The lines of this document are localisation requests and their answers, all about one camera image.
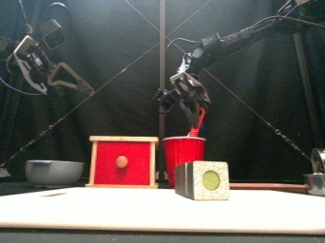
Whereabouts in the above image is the white cutting board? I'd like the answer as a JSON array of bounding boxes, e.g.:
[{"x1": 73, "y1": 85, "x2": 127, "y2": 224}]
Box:
[{"x1": 0, "y1": 186, "x2": 325, "y2": 235}]

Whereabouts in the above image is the grey bowl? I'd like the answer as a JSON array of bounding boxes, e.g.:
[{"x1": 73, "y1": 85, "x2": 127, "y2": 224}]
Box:
[{"x1": 24, "y1": 159, "x2": 85, "y2": 188}]

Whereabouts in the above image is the small metal pot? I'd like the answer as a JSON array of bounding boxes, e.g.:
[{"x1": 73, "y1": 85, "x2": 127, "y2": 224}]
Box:
[{"x1": 302, "y1": 147, "x2": 325, "y2": 197}]

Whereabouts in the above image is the diagonal brace wire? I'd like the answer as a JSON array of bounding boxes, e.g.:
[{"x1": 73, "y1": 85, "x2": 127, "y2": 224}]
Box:
[
  {"x1": 0, "y1": 0, "x2": 212, "y2": 168},
  {"x1": 123, "y1": 0, "x2": 315, "y2": 163}
]

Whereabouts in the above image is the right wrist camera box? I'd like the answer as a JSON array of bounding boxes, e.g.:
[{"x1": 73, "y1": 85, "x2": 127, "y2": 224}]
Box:
[{"x1": 152, "y1": 88, "x2": 180, "y2": 114}]

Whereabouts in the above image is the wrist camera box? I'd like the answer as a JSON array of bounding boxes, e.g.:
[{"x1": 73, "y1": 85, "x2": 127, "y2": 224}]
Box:
[
  {"x1": 152, "y1": 88, "x2": 180, "y2": 114},
  {"x1": 40, "y1": 18, "x2": 68, "y2": 51}
]

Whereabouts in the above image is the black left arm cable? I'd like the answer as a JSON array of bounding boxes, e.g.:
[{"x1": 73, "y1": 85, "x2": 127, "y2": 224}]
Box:
[{"x1": 0, "y1": 53, "x2": 45, "y2": 97}]

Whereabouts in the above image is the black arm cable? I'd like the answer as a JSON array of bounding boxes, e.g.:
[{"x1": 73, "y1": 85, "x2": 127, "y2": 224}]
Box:
[
  {"x1": 0, "y1": 53, "x2": 45, "y2": 97},
  {"x1": 166, "y1": 36, "x2": 203, "y2": 49}
]

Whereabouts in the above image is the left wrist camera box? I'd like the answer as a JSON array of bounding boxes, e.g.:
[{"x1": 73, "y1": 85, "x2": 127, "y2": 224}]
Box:
[{"x1": 40, "y1": 18, "x2": 68, "y2": 51}]

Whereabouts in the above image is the vertical metal frame pole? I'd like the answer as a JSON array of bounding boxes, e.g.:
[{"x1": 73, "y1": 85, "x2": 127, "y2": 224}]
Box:
[{"x1": 158, "y1": 0, "x2": 167, "y2": 182}]

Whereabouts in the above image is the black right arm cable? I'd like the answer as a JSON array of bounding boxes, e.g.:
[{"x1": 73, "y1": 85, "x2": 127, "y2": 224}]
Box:
[{"x1": 166, "y1": 36, "x2": 203, "y2": 49}]

